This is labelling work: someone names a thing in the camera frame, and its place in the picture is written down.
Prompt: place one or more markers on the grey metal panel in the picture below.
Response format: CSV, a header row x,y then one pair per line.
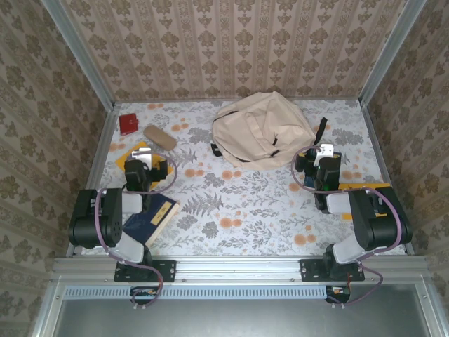
x,y
238,319

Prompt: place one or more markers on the tan glasses case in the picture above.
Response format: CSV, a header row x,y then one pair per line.
x,y
159,137

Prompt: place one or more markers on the floral tablecloth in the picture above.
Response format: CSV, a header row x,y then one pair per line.
x,y
252,217

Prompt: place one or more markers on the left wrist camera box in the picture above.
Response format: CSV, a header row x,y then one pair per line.
x,y
142,153

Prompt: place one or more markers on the aluminium side rail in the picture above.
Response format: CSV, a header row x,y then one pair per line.
x,y
101,147
379,147

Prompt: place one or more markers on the aluminium corner post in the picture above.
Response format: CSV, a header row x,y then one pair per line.
x,y
389,56
80,56

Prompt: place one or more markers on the yellow comic book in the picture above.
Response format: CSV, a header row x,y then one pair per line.
x,y
121,161
365,186

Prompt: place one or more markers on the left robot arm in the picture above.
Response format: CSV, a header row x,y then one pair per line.
x,y
94,221

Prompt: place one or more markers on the red wallet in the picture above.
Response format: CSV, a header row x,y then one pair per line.
x,y
128,124

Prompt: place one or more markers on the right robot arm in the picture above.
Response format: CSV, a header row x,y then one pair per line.
x,y
379,221

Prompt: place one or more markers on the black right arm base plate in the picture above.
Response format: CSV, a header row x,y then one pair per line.
x,y
308,270

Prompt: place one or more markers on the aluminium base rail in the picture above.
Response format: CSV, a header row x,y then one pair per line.
x,y
238,268

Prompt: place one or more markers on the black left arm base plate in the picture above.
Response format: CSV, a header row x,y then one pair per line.
x,y
168,270

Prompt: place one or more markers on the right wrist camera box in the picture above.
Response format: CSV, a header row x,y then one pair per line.
x,y
325,150

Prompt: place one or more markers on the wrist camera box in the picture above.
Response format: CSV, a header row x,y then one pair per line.
x,y
325,150
142,153

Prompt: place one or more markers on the beige fabric backpack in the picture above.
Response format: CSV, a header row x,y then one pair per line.
x,y
259,130

